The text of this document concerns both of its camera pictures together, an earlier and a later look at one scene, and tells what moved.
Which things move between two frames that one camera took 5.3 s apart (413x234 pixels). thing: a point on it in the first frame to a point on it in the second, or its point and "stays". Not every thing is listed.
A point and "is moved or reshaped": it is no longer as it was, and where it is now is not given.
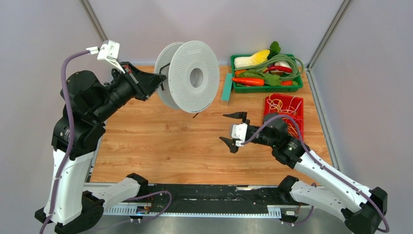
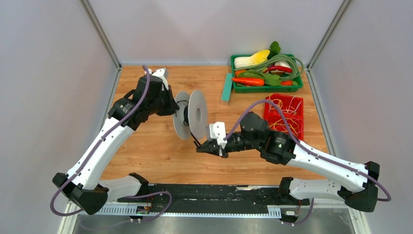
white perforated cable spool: [192, 72] to [191, 120]
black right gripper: [230, 143] to [209, 147]
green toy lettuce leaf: [271, 80] stays
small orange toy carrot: [288, 83] stays
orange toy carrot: [249, 81] stays
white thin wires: [288, 110] stays
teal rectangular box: [228, 86] stays
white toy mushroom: [283, 63] stays
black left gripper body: [131, 77] to [162, 105]
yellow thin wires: [293, 127] stays
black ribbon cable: [162, 87] is moved or reshaped
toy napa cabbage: [256, 58] stays
